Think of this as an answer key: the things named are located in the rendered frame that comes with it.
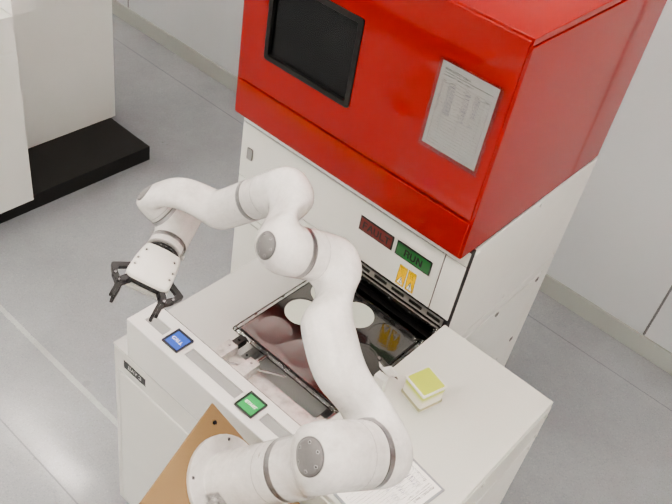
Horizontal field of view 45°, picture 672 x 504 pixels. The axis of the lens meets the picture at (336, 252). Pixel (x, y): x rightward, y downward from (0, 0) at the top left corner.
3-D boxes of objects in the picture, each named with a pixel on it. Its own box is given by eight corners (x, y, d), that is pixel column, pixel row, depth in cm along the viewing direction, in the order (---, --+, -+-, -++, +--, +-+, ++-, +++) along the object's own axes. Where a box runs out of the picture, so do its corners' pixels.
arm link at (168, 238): (182, 262, 187) (177, 272, 185) (147, 245, 186) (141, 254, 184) (191, 243, 181) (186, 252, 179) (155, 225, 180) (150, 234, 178)
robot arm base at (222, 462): (223, 553, 157) (287, 546, 145) (169, 476, 153) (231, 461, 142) (275, 488, 171) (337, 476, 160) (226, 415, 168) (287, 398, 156)
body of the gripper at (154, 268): (181, 269, 186) (161, 306, 178) (140, 248, 184) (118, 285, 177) (189, 251, 180) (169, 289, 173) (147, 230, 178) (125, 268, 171)
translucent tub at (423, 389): (422, 382, 201) (429, 364, 197) (441, 404, 197) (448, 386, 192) (399, 393, 197) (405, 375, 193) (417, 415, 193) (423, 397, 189)
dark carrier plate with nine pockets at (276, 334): (326, 272, 236) (326, 271, 236) (418, 340, 222) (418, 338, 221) (240, 329, 215) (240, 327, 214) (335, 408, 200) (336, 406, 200)
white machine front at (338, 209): (240, 209, 263) (251, 103, 237) (438, 354, 229) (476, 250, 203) (233, 213, 261) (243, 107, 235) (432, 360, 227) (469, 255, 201)
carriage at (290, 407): (226, 351, 214) (226, 343, 212) (327, 437, 198) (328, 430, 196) (203, 366, 209) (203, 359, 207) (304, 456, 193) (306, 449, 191)
